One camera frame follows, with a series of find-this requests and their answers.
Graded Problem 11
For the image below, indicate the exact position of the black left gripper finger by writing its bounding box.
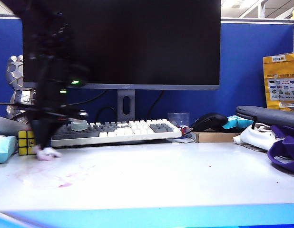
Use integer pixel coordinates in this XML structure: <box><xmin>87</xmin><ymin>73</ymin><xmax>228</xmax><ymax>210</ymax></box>
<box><xmin>30</xmin><ymin>119</ymin><xmax>55</xmax><ymax>150</ymax></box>
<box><xmin>50</xmin><ymin>119</ymin><xmax>67</xmax><ymax>140</ymax></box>

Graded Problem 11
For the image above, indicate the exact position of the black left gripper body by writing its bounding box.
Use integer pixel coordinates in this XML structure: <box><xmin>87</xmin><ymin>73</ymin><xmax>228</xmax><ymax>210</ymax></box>
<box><xmin>25</xmin><ymin>59</ymin><xmax>89</xmax><ymax>121</ymax></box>

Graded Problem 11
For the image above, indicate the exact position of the white wet wipe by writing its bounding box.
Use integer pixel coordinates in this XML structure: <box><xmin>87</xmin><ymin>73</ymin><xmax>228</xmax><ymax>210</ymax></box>
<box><xmin>33</xmin><ymin>146</ymin><xmax>62</xmax><ymax>162</ymax></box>

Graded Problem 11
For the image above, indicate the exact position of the light blue wet wipes pack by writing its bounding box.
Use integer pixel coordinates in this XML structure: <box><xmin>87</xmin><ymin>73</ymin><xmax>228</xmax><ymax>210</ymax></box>
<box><xmin>0</xmin><ymin>134</ymin><xmax>17</xmax><ymax>164</ymax></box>

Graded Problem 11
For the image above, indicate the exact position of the Rubik's cube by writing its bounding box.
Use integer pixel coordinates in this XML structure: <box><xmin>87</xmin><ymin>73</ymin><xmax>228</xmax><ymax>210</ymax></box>
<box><xmin>18</xmin><ymin>130</ymin><xmax>38</xmax><ymax>156</ymax></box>

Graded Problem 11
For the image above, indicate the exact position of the round white tape roll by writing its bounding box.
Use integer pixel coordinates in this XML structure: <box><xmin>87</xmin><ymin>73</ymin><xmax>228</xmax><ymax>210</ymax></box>
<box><xmin>70</xmin><ymin>120</ymin><xmax>88</xmax><ymax>132</ymax></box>

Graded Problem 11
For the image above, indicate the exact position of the grey white flat board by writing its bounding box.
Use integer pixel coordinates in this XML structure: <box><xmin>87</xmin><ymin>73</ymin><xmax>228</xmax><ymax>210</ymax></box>
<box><xmin>0</xmin><ymin>115</ymin><xmax>31</xmax><ymax>136</ymax></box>

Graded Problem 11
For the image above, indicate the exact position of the silver faceted figurine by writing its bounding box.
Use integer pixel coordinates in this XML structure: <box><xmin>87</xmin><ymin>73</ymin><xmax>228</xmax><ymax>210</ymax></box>
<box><xmin>5</xmin><ymin>55</ymin><xmax>38</xmax><ymax>123</ymax></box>

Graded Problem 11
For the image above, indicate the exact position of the white and grey mechanical keyboard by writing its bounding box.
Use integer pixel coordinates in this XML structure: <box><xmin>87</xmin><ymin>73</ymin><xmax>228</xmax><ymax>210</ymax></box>
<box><xmin>51</xmin><ymin>118</ymin><xmax>183</xmax><ymax>147</ymax></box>

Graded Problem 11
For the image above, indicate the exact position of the black computer monitor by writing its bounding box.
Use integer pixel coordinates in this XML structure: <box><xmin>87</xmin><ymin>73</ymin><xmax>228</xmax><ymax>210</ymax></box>
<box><xmin>22</xmin><ymin>0</ymin><xmax>221</xmax><ymax>90</ymax></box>

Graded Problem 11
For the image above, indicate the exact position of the clear plastic cup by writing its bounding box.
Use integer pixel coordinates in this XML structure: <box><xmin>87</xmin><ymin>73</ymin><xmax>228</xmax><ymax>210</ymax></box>
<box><xmin>167</xmin><ymin>112</ymin><xmax>190</xmax><ymax>128</ymax></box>

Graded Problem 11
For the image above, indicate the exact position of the black computer mouse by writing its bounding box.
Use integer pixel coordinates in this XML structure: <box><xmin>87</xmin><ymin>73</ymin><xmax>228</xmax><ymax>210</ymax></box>
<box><xmin>191</xmin><ymin>113</ymin><xmax>229</xmax><ymax>132</ymax></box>

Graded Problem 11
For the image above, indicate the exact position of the flat brown cardboard box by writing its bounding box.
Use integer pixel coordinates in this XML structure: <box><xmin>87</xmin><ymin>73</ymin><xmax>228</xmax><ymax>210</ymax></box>
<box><xmin>188</xmin><ymin>130</ymin><xmax>241</xmax><ymax>143</ymax></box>

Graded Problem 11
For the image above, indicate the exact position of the teal paper packet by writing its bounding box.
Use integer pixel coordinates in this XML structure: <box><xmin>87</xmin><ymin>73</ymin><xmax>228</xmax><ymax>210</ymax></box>
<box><xmin>222</xmin><ymin>115</ymin><xmax>254</xmax><ymax>130</ymax></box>

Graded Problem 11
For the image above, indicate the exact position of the white cloth bag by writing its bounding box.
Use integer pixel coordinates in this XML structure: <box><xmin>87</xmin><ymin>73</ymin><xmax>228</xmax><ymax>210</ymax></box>
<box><xmin>233</xmin><ymin>123</ymin><xmax>281</xmax><ymax>152</ymax></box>

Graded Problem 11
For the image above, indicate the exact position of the grey fabric laptop sleeve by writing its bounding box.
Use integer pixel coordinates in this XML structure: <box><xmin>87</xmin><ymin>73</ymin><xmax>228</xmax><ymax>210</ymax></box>
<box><xmin>235</xmin><ymin>105</ymin><xmax>294</xmax><ymax>130</ymax></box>

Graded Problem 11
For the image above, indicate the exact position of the purple fabric bag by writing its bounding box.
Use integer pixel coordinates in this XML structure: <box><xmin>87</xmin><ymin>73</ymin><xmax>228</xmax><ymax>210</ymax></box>
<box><xmin>267</xmin><ymin>125</ymin><xmax>294</xmax><ymax>175</ymax></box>

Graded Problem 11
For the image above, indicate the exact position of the yellow printed paper bag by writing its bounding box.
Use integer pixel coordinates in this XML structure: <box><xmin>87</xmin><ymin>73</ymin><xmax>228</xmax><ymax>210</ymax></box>
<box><xmin>263</xmin><ymin>52</ymin><xmax>294</xmax><ymax>111</ymax></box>

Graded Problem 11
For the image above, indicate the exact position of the long black cable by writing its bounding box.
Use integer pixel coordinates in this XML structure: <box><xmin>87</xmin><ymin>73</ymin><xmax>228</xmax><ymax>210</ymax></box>
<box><xmin>0</xmin><ymin>89</ymin><xmax>108</xmax><ymax>120</ymax></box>

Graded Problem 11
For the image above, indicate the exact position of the black monitor cable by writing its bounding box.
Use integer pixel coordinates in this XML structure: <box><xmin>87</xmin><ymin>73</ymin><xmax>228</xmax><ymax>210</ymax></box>
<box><xmin>94</xmin><ymin>106</ymin><xmax>118</xmax><ymax>122</ymax></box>
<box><xmin>146</xmin><ymin>89</ymin><xmax>166</xmax><ymax>119</ymax></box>

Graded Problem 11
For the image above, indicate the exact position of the red white cable bundle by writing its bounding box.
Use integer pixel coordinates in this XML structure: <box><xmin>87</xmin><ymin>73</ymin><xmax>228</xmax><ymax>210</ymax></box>
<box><xmin>180</xmin><ymin>127</ymin><xmax>194</xmax><ymax>137</ymax></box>

